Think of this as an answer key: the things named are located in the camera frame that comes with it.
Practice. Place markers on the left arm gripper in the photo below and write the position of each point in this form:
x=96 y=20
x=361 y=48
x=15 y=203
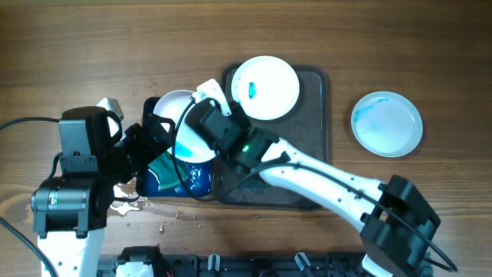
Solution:
x=149 y=148

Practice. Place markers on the white plate top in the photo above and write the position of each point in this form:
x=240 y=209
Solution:
x=266 y=87

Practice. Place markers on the grey white plate bottom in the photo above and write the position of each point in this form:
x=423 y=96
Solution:
x=387 y=124

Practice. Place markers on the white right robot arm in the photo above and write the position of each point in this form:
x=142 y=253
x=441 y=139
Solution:
x=396 y=224

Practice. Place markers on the pinkish white plate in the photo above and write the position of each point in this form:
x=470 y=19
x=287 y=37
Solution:
x=189 y=146

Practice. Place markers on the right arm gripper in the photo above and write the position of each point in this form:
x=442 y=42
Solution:
x=241 y=116

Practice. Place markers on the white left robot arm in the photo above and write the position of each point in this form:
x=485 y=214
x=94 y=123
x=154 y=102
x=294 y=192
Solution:
x=70 y=211

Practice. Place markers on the green scrubbing sponge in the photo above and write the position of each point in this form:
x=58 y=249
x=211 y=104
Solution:
x=162 y=168

